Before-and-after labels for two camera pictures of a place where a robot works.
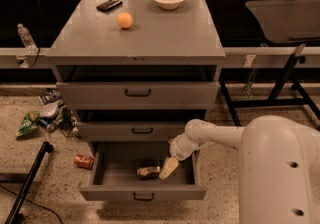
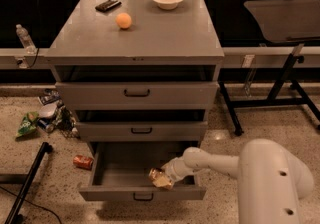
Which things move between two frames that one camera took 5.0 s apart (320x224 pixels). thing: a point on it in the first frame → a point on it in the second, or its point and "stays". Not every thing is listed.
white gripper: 177,148 → 174,169
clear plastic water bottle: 27,39 stays
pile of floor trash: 55,115 stays
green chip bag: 29,123 stays
